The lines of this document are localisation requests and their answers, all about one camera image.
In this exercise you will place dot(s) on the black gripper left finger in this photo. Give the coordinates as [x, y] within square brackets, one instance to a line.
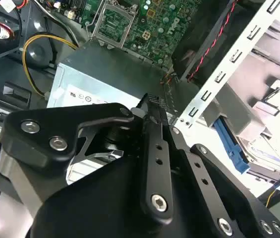
[43, 138]

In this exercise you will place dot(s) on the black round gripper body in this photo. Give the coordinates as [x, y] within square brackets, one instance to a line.
[105, 210]

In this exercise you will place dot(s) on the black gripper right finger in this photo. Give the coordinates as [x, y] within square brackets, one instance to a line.
[204, 183]

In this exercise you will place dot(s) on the hard disk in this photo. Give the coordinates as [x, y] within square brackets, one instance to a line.
[234, 148]

